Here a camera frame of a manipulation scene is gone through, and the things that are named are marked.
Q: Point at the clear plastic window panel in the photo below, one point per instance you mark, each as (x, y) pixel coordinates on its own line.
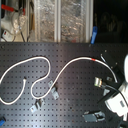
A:
(63, 20)

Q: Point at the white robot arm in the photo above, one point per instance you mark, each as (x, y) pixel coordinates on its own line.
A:
(115, 95)

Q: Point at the blue clamp handle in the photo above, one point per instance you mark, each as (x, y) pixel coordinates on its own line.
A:
(94, 34)

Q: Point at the grey cable clip lower left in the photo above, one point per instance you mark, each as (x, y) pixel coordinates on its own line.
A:
(38, 104)

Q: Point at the grey cable clip middle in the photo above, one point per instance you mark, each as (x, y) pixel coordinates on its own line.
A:
(55, 93)

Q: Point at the black perforated board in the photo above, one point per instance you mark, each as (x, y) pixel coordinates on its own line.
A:
(26, 70)

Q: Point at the grey clamp fixture bottom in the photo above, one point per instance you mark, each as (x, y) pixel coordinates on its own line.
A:
(94, 116)

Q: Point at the blue object bottom left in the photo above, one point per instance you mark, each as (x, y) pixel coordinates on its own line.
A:
(2, 120)

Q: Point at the white device with red part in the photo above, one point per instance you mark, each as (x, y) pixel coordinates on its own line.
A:
(15, 23)

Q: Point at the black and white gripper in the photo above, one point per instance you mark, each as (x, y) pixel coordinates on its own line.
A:
(98, 82)

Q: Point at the black bracket on board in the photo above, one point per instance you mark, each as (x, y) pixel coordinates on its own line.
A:
(107, 58)

